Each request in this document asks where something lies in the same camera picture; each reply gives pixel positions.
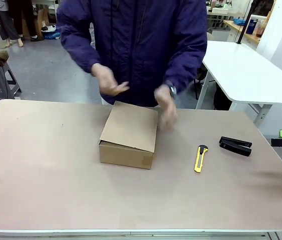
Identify brown cardboard box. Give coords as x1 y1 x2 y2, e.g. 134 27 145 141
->
98 100 159 171

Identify person left forearm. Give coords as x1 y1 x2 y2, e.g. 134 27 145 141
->
162 37 208 94

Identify person right forearm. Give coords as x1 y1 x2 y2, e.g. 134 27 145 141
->
57 14 103 75

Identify white tray box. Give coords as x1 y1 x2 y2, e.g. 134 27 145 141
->
211 5 241 15

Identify large open cardboard box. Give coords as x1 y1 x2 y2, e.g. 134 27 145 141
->
22 7 50 38

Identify person left hand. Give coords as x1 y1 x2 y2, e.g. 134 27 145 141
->
153 85 179 133

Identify person right hand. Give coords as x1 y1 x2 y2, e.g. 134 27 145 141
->
91 62 131 97

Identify black stapler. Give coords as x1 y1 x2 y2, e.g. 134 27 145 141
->
218 135 253 158

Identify white side table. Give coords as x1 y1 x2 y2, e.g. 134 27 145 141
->
195 40 282 127

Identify yellow utility knife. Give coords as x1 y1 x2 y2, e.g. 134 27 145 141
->
193 144 209 174

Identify red bottle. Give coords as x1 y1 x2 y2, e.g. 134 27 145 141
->
255 18 267 39

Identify wooden workbench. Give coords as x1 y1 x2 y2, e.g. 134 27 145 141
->
222 19 263 46

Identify blue bottle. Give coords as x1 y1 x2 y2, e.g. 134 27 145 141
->
245 14 258 36

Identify black pole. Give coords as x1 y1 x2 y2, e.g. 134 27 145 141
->
236 0 257 45

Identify dark wristwatch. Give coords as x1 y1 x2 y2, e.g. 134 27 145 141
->
166 83 178 99

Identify person in navy jacket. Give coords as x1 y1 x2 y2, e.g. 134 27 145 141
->
56 0 208 108

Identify blue plastic bag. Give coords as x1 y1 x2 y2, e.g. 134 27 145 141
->
43 31 62 41

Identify white sneakers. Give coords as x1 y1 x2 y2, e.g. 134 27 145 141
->
41 24 58 33

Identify bystander in black trousers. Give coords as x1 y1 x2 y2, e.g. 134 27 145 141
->
10 0 41 48

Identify grey step stool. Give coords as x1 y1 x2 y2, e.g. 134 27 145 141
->
0 62 23 101

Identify bystander in grey trousers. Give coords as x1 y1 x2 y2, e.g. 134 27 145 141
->
0 0 15 49

